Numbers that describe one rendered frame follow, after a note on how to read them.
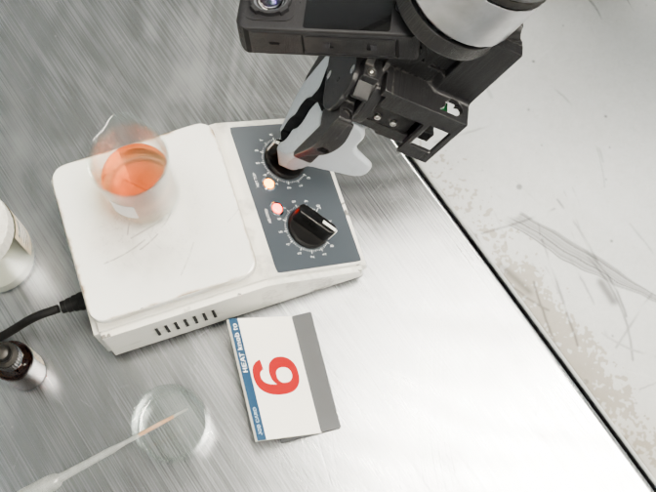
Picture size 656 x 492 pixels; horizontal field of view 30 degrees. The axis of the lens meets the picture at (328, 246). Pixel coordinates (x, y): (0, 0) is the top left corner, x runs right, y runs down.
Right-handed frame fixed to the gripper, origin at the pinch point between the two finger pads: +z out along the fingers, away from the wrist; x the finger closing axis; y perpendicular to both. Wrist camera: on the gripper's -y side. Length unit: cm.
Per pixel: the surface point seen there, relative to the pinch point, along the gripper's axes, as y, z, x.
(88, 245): -10.7, 5.9, -9.9
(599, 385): 26.6, -2.6, -11.7
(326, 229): 4.4, 0.1, -5.6
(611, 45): 23.3, -8.1, 15.1
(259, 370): 3.4, 6.4, -14.7
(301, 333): 6.5, 6.9, -10.5
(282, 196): 1.3, 1.8, -3.1
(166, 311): -4.3, 5.9, -12.8
